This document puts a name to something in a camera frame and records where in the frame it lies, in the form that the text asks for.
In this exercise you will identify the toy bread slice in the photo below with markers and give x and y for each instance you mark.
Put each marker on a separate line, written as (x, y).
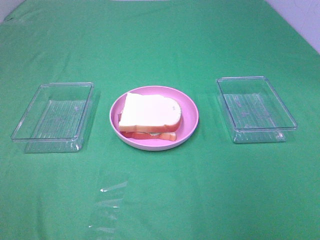
(168, 136)
(150, 113)

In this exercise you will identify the clear right plastic tray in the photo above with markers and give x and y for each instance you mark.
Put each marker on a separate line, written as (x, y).
(253, 111)

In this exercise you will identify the clear tape patch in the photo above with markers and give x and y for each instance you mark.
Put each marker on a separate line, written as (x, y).
(110, 194)

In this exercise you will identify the clear left plastic tray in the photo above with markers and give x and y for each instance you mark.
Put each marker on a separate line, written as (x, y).
(57, 118)

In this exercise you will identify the clear plastic tray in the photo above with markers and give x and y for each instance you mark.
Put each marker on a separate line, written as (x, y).
(253, 111)
(57, 118)

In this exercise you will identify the green toy lettuce leaf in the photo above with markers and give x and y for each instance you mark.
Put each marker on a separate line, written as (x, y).
(154, 133)

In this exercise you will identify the green tablecloth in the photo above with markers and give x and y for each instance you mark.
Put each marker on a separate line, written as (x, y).
(208, 188)

